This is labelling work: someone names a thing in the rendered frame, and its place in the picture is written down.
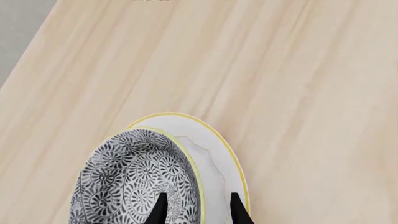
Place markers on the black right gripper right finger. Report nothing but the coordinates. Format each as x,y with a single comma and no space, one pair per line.
241,213

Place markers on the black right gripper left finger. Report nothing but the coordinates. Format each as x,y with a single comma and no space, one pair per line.
159,213

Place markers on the black spiral patterned bowl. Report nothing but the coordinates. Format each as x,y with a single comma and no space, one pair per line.
130,177

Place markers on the white plate with yellow rim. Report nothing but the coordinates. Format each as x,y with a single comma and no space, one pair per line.
214,158

